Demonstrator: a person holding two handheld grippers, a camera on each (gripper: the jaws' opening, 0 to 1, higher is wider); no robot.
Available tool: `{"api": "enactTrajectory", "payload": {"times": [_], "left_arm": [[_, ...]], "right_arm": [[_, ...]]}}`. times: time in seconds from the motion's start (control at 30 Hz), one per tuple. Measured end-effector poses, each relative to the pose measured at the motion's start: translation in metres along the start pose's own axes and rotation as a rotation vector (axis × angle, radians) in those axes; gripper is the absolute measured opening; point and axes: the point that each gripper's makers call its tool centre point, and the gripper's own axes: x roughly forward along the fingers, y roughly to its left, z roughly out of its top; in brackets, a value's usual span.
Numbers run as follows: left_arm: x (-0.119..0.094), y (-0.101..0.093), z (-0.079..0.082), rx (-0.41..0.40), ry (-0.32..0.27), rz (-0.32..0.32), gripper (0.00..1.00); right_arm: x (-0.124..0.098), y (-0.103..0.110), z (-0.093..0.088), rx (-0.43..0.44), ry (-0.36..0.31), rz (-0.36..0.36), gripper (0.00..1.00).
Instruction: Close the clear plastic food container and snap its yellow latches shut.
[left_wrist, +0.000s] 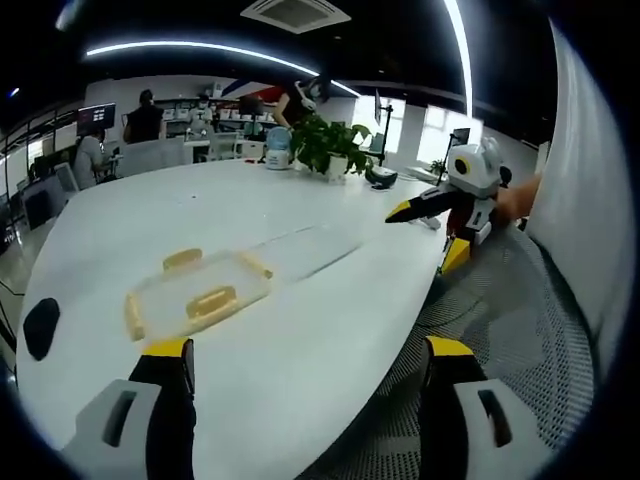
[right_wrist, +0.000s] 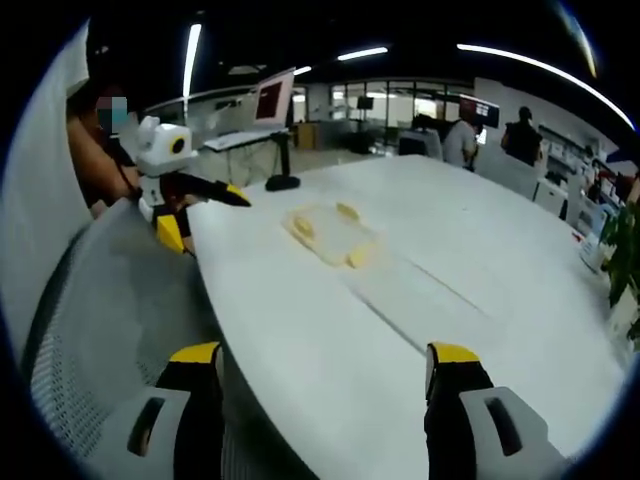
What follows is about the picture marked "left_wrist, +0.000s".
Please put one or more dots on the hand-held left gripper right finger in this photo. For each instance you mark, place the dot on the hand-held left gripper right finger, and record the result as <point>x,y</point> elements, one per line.
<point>480,430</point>

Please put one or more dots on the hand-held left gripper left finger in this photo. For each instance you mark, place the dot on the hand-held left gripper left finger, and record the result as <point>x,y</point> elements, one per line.
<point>125,420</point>

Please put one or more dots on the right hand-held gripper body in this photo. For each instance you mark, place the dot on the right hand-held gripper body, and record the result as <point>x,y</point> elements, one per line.
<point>475,172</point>

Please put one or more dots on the person's right hand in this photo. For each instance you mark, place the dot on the person's right hand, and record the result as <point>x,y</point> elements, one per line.
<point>517,200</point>

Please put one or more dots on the black headset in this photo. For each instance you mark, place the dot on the black headset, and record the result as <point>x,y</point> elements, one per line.
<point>382,176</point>

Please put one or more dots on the grey mesh office chair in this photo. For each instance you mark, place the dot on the grey mesh office chair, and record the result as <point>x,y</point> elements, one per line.
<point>500,310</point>

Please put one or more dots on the black stand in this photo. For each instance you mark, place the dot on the black stand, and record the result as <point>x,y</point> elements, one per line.
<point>384,127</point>

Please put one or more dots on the person's white shirt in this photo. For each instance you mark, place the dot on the person's white shirt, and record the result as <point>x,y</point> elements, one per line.
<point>585,200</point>

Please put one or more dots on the green potted plant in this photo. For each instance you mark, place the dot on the green potted plant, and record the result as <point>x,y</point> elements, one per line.
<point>325,142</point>

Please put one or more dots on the curved ceiling light strip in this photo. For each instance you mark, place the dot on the curved ceiling light strip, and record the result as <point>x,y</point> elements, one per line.
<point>462,55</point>
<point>210,49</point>

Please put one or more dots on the clear plastic sheet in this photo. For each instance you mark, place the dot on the clear plastic sheet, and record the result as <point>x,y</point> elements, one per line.
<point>310,250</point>

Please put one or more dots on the clear lid with yellow clasps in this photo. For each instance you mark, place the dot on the clear lid with yellow clasps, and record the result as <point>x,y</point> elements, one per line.
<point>200,300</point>

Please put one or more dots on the white and blue appliance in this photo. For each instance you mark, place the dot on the white and blue appliance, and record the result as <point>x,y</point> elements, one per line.
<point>278,150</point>

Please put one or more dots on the ceiling air vent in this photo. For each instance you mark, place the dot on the ceiling air vent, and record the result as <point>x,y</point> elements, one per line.
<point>296,12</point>

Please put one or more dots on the dark computer monitor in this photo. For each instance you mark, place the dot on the dark computer monitor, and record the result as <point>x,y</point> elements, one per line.
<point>96,119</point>

